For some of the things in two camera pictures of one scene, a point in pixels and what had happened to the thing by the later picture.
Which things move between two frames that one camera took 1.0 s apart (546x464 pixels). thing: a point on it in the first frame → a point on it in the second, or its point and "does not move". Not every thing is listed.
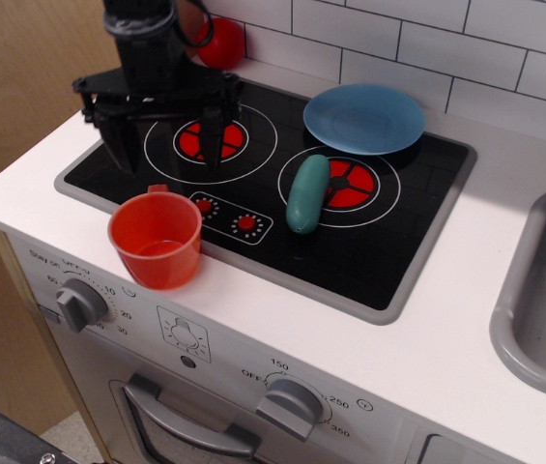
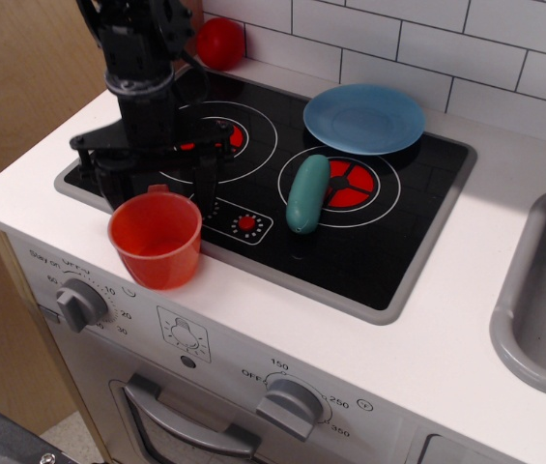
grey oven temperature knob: (290, 408) does not move
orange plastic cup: (158, 236) does not move
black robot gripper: (157, 76) → (147, 128)
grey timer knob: (81, 304) does not move
